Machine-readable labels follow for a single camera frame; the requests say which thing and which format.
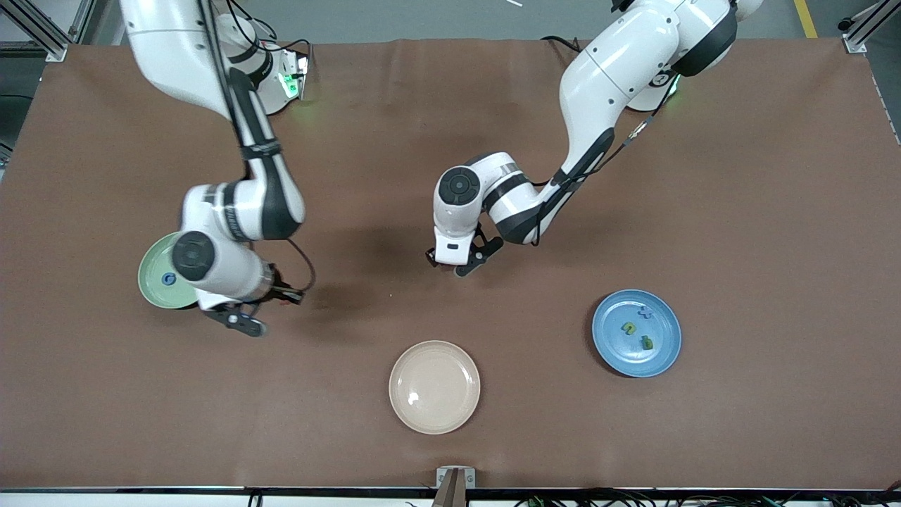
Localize light green plate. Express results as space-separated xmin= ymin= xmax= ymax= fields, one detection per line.
xmin=138 ymin=232 xmax=201 ymax=311

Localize brown table cover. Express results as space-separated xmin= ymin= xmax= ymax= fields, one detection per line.
xmin=0 ymin=39 xmax=901 ymax=490

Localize beige plate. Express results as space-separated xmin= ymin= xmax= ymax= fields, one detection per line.
xmin=389 ymin=340 xmax=481 ymax=435

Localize blue plate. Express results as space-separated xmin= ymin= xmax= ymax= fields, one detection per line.
xmin=591 ymin=289 xmax=682 ymax=378

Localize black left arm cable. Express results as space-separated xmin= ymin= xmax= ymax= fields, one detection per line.
xmin=531 ymin=67 xmax=678 ymax=247

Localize grey metal camera bracket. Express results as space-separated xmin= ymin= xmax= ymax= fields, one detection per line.
xmin=433 ymin=466 xmax=477 ymax=507

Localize black right base cable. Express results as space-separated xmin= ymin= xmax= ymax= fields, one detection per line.
xmin=225 ymin=0 xmax=314 ymax=78

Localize aluminium frame profile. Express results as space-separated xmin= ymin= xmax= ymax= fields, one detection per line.
xmin=0 ymin=0 xmax=96 ymax=61
xmin=838 ymin=0 xmax=901 ymax=54

